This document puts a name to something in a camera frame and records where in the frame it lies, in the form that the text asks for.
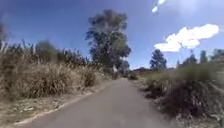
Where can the large leafy tree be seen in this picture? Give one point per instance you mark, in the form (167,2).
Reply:
(108,40)

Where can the grey asphalt path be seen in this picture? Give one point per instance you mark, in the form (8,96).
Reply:
(113,106)

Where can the dark conifer tree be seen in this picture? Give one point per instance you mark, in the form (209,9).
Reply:
(157,60)

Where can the tall dry grass bank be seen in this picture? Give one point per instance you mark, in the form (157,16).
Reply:
(40,75)

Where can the dark brush bank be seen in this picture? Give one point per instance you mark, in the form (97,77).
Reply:
(190,93)

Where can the dry grass verge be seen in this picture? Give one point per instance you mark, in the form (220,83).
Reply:
(36,106)

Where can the group of distant trees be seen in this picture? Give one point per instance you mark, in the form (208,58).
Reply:
(203,57)

